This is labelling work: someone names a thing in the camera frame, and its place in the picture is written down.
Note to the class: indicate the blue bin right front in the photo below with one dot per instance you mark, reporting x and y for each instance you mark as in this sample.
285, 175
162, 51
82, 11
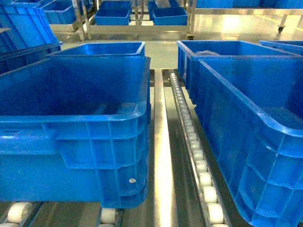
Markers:
251, 110

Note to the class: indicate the blue bin right rear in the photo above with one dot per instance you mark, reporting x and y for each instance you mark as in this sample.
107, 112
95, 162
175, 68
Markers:
190, 51

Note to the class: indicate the blue bin far right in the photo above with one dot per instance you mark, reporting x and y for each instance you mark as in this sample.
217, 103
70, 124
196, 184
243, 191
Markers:
295, 46

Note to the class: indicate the blue bin left front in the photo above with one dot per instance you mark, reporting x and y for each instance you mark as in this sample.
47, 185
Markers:
76, 129

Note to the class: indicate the blue bin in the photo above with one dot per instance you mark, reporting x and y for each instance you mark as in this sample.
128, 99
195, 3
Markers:
251, 110
76, 129
295, 46
104, 49
190, 51

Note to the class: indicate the background steel rack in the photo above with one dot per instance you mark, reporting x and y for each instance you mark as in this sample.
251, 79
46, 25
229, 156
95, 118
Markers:
86, 28

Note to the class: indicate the blue bin left rear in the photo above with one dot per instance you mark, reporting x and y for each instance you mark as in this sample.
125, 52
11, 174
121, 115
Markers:
104, 49

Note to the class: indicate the white roller conveyor track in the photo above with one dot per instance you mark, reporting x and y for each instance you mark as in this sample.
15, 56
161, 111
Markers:
208, 196

